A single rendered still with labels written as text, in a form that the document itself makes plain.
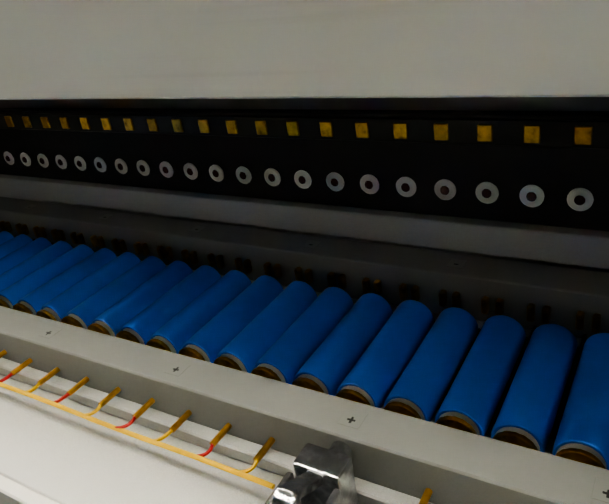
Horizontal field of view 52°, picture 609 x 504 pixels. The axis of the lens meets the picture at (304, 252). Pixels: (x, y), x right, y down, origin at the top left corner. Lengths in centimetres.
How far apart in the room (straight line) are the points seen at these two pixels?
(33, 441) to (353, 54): 22
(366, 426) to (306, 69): 12
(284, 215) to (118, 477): 17
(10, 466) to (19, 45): 17
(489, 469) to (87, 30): 19
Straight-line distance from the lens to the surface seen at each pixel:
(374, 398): 25
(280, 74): 18
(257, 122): 35
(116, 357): 29
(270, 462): 25
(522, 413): 23
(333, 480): 21
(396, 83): 17
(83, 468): 28
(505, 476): 21
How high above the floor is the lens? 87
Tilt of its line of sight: 9 degrees down
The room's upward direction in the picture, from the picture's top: 2 degrees clockwise
